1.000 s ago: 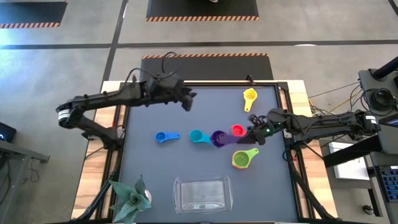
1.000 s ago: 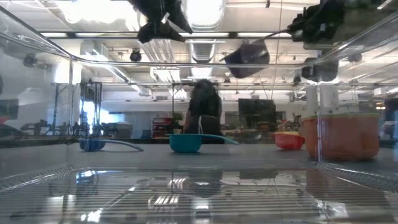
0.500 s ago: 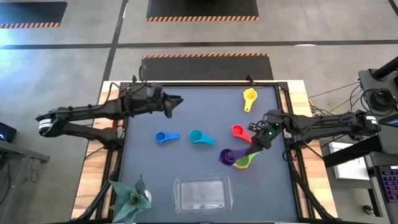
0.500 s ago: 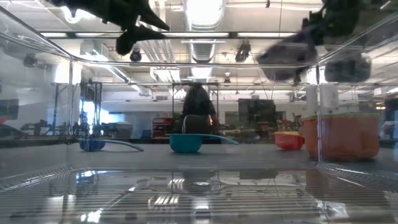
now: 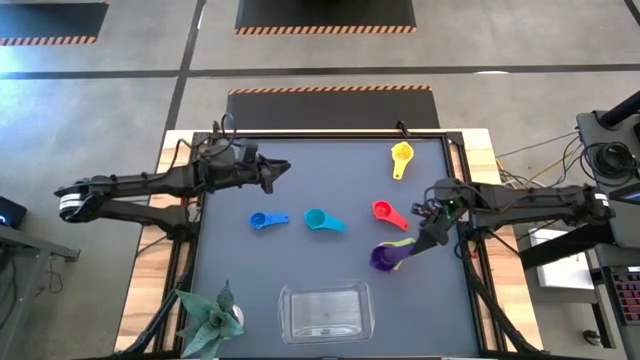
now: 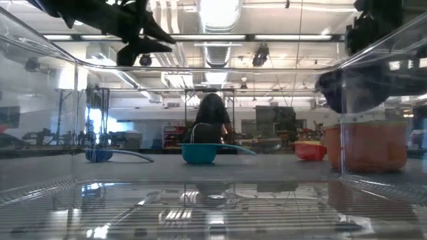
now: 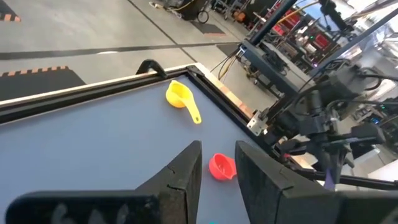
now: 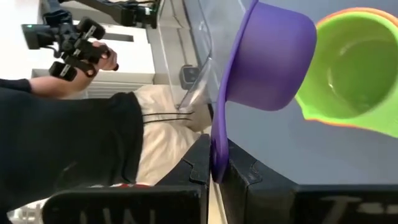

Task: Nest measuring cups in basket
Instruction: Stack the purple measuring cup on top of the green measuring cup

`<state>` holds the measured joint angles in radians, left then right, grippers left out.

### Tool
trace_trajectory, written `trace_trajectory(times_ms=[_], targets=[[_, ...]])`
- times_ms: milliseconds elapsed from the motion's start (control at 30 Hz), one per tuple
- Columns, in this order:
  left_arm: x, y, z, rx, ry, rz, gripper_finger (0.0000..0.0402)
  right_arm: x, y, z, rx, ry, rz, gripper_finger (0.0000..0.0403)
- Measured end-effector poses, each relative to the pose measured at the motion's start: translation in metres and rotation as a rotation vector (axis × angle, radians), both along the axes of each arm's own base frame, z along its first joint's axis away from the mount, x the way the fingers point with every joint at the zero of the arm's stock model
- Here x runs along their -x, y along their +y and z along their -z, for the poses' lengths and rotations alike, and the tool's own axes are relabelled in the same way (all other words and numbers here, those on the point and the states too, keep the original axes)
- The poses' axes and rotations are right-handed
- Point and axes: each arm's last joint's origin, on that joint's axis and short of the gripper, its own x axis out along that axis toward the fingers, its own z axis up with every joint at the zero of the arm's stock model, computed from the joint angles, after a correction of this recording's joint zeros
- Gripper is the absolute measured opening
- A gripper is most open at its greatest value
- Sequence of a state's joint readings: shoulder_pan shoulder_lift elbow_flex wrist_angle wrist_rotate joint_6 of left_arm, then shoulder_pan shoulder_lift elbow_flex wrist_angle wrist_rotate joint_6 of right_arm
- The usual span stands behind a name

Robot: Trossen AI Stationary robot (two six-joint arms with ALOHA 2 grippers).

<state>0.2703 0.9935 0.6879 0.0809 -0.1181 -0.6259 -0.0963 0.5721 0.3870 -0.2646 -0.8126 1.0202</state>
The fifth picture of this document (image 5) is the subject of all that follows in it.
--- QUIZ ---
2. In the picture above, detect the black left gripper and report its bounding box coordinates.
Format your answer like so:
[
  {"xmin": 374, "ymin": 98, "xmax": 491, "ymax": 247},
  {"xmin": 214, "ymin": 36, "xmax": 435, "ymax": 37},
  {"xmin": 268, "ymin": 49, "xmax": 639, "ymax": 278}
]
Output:
[{"xmin": 198, "ymin": 142, "xmax": 292, "ymax": 195}]

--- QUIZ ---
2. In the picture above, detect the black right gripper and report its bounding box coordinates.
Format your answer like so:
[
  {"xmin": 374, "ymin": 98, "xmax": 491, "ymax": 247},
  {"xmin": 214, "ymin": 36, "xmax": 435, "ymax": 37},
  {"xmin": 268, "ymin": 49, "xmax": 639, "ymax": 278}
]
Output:
[{"xmin": 403, "ymin": 178, "xmax": 470, "ymax": 259}]

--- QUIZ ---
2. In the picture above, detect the green measuring cup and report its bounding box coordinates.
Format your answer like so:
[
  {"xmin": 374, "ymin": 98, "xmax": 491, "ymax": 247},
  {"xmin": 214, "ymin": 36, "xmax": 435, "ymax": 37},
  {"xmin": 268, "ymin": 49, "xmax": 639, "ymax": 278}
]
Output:
[{"xmin": 382, "ymin": 237, "xmax": 417, "ymax": 271}]

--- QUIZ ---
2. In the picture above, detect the purple measuring cup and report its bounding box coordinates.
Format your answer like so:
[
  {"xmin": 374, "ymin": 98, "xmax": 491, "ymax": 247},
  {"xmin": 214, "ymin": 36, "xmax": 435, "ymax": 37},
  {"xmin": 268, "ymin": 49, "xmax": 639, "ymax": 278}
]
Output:
[{"xmin": 369, "ymin": 241, "xmax": 416, "ymax": 274}]

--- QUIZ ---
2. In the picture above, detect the blue measuring cup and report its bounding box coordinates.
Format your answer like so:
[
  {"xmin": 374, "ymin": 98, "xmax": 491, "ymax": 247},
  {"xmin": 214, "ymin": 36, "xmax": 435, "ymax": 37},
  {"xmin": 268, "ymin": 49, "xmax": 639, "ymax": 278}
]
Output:
[{"xmin": 248, "ymin": 211, "xmax": 291, "ymax": 232}]

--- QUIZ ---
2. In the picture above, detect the red measuring cup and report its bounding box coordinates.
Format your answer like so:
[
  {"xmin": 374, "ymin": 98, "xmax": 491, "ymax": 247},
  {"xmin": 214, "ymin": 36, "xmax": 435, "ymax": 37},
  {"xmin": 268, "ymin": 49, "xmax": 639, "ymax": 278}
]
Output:
[{"xmin": 371, "ymin": 199, "xmax": 410, "ymax": 232}]

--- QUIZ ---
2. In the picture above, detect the teal measuring cup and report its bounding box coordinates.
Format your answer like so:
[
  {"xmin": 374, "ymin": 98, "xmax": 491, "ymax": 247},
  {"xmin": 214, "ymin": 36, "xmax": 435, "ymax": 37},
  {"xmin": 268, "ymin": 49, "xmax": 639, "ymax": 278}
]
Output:
[{"xmin": 303, "ymin": 207, "xmax": 348, "ymax": 234}]

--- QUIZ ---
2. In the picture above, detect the yellow measuring cup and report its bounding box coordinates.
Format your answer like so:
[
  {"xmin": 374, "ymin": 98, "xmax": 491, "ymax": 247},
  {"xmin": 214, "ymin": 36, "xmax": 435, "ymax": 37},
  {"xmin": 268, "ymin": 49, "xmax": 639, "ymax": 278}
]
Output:
[{"xmin": 390, "ymin": 141, "xmax": 415, "ymax": 181}]

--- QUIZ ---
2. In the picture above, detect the clear plastic basket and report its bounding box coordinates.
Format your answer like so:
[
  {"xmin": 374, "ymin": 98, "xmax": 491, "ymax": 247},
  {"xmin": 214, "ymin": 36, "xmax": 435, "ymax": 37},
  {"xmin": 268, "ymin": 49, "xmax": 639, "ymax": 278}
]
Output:
[{"xmin": 277, "ymin": 280, "xmax": 376, "ymax": 346}]

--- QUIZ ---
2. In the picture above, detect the black hazard-striped floor mat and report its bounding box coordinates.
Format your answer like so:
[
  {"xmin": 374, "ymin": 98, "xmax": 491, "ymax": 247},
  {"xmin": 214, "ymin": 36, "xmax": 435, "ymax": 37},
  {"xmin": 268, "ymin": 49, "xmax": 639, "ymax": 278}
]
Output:
[
  {"xmin": 0, "ymin": 2, "xmax": 110, "ymax": 47},
  {"xmin": 223, "ymin": 84, "xmax": 441, "ymax": 131},
  {"xmin": 234, "ymin": 0, "xmax": 417, "ymax": 36}
]

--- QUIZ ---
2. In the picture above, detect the grey table mat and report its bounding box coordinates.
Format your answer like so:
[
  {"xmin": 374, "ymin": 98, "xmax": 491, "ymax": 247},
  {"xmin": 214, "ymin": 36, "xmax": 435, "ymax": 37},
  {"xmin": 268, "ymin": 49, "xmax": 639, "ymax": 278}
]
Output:
[{"xmin": 191, "ymin": 137, "xmax": 482, "ymax": 358}]

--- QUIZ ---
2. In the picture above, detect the black flat bar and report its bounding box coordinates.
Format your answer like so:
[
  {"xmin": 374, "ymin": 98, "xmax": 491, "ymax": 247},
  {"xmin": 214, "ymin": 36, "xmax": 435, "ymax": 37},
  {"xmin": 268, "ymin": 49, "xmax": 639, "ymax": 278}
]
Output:
[{"xmin": 518, "ymin": 222, "xmax": 616, "ymax": 271}]

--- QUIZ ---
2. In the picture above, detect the white box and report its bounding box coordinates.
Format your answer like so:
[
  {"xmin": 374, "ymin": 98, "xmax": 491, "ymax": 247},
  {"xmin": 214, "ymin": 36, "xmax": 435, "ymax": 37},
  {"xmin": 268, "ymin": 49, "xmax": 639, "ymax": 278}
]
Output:
[{"xmin": 528, "ymin": 227, "xmax": 597, "ymax": 291}]

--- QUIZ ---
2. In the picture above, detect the green artificial succulent plant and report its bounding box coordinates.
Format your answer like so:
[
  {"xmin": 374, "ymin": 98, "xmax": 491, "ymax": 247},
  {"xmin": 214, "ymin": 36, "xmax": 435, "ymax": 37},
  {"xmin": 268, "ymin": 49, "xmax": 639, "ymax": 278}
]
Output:
[{"xmin": 174, "ymin": 278, "xmax": 246, "ymax": 360}]

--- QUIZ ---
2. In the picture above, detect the grey equipment cart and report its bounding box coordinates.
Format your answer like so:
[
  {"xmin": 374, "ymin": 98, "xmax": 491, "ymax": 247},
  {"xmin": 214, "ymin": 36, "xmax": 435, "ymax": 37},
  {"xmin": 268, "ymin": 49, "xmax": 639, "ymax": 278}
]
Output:
[{"xmin": 574, "ymin": 109, "xmax": 640, "ymax": 360}]

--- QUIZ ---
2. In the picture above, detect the black keyboard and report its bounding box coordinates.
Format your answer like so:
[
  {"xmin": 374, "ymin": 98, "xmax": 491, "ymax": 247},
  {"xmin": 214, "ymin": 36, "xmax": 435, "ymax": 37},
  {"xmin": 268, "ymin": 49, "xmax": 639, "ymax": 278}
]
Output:
[{"xmin": 608, "ymin": 267, "xmax": 640, "ymax": 326}]

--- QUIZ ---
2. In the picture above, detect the dark screen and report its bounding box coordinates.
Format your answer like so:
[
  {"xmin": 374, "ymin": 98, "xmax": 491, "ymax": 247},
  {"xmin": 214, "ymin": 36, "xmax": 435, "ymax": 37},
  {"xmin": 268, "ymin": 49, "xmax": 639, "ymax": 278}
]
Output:
[{"xmin": 622, "ymin": 180, "xmax": 640, "ymax": 206}]

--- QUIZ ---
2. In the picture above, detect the black pole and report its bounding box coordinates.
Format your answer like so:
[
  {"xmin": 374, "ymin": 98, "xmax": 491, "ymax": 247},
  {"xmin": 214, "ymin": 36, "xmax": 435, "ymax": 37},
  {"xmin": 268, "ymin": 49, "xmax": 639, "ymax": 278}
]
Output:
[{"xmin": 598, "ymin": 90, "xmax": 640, "ymax": 129}]

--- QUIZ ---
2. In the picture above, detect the grey desk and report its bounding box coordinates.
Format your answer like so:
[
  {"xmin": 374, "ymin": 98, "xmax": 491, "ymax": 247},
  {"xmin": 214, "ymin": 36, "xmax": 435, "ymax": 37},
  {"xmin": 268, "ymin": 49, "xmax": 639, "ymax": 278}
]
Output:
[{"xmin": 0, "ymin": 224, "xmax": 82, "ymax": 351}]

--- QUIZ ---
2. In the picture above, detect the black box device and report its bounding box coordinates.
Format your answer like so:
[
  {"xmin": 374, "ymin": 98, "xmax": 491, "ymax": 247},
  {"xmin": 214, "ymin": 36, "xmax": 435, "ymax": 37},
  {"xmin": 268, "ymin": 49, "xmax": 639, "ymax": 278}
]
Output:
[{"xmin": 0, "ymin": 195, "xmax": 29, "ymax": 230}]

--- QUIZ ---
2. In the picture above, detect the black aluminium table frame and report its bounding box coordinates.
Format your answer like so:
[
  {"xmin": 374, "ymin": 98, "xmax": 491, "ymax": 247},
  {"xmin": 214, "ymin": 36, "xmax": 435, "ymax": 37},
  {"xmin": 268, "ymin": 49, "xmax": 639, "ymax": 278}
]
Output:
[{"xmin": 117, "ymin": 119, "xmax": 546, "ymax": 360}]

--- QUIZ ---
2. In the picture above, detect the black coiled cable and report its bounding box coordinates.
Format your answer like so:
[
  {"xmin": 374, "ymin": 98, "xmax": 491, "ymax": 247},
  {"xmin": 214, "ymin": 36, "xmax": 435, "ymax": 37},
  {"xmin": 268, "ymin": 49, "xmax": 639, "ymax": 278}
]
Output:
[{"xmin": 580, "ymin": 141, "xmax": 640, "ymax": 182}]

